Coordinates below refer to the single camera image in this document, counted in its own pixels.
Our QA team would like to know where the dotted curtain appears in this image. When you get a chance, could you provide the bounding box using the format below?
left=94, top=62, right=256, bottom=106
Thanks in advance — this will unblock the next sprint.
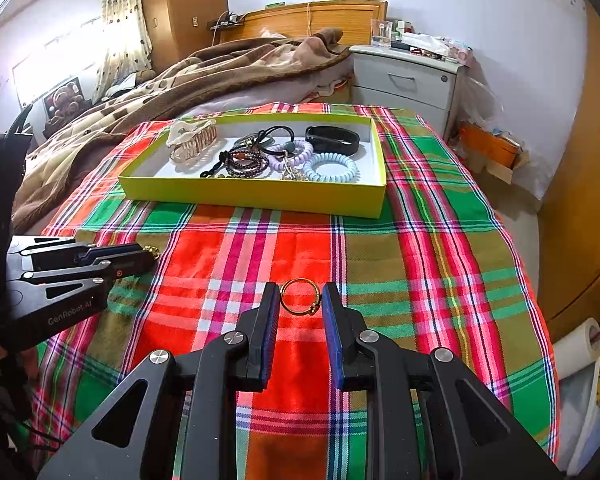
left=99, top=0, right=154, bottom=97

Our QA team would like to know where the paper towel roll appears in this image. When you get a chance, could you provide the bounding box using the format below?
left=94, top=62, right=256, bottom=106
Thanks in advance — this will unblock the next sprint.
left=555, top=317, right=600, bottom=382

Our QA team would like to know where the pile of small packets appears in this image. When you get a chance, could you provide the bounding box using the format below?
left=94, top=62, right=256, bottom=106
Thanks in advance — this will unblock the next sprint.
left=392, top=20, right=475, bottom=65

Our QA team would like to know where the black cord necklace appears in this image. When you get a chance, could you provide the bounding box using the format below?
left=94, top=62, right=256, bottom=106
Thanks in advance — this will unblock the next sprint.
left=256, top=126, right=297, bottom=157

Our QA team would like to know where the pale pink bedsheet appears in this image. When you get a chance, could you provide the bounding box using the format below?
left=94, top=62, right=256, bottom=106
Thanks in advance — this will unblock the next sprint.
left=180, top=67, right=354, bottom=117

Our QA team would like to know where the light blue coil hair tie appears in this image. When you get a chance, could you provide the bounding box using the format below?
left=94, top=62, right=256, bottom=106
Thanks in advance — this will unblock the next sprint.
left=302, top=152, right=359, bottom=184

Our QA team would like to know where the dark beaded bracelet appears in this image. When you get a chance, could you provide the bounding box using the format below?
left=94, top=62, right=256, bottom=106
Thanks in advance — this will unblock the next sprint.
left=200, top=150, right=271, bottom=180

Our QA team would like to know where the black smart band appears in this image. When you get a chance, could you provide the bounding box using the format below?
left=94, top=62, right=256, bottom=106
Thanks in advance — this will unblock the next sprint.
left=305, top=125, right=364, bottom=157

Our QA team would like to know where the white hair claw clip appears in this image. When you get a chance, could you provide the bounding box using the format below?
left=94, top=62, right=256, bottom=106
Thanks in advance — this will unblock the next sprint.
left=166, top=119, right=216, bottom=149

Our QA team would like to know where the teddy bear picture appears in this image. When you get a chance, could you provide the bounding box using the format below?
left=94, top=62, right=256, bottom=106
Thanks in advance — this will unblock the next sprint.
left=42, top=77, right=87, bottom=127

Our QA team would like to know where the wooden headboard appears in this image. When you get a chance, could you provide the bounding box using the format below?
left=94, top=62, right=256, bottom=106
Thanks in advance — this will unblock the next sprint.
left=219, top=0, right=388, bottom=49

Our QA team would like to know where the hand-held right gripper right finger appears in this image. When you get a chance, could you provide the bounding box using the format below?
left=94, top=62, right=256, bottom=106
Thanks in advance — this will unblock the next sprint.
left=321, top=281, right=563, bottom=480

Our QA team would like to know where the yellow-green cardboard box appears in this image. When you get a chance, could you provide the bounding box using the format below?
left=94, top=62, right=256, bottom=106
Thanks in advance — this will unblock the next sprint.
left=117, top=114, right=388, bottom=220

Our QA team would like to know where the grey hair tie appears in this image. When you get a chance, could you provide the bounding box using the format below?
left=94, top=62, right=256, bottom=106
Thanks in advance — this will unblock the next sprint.
left=236, top=132, right=263, bottom=154

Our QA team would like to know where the power strip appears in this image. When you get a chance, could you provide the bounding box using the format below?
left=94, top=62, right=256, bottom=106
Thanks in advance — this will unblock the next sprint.
left=207, top=12, right=246, bottom=31

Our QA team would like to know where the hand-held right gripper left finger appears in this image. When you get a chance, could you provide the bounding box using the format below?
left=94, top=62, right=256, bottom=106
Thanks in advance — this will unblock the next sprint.
left=39, top=282, right=281, bottom=480

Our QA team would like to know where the tan hair claw clip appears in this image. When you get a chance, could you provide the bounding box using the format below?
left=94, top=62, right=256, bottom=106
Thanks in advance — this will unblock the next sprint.
left=170, top=125, right=219, bottom=164

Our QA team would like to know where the glass cup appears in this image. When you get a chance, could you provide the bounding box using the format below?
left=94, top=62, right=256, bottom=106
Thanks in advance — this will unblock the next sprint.
left=371, top=19, right=394, bottom=49

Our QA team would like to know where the purple coil hair tie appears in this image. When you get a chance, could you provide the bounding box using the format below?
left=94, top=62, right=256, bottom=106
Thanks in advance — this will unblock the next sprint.
left=269, top=140, right=315, bottom=174

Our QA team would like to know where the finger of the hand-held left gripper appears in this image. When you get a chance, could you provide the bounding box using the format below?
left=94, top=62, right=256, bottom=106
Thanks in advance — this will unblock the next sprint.
left=10, top=259, right=155, bottom=311
left=9, top=236, right=157, bottom=267

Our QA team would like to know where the wooden wardrobe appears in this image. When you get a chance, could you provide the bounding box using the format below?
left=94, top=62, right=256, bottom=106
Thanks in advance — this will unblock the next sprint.
left=535, top=10, right=600, bottom=343
left=139, top=0, right=229, bottom=74

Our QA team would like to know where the gold ring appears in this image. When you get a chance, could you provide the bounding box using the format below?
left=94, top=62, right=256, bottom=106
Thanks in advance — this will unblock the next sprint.
left=280, top=279, right=323, bottom=317

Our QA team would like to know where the brown fleece blanket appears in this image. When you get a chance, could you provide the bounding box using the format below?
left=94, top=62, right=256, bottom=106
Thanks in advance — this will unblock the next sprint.
left=10, top=27, right=352, bottom=233

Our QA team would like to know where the grey nightstand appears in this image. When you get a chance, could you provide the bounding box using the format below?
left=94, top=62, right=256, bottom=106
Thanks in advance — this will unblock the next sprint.
left=349, top=44, right=469, bottom=141

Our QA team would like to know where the white plastic bag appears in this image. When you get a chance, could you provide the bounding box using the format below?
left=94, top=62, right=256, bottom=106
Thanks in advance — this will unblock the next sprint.
left=455, top=74, right=552, bottom=201

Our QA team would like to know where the orange box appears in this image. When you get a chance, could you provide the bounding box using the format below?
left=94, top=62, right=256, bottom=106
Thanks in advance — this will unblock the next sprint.
left=460, top=122, right=524, bottom=174

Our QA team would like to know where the plaid cloth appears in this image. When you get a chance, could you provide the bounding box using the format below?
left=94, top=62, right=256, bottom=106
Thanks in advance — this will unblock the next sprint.
left=30, top=102, right=561, bottom=480

